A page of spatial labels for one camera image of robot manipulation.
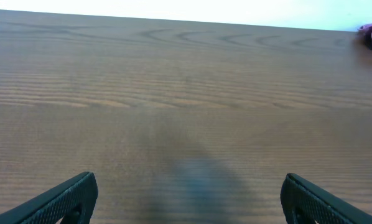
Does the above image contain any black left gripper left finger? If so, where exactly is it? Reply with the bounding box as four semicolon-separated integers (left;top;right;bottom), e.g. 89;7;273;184
0;172;98;224

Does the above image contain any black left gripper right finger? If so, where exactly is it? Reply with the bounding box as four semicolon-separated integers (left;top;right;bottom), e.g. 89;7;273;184
280;173;372;224

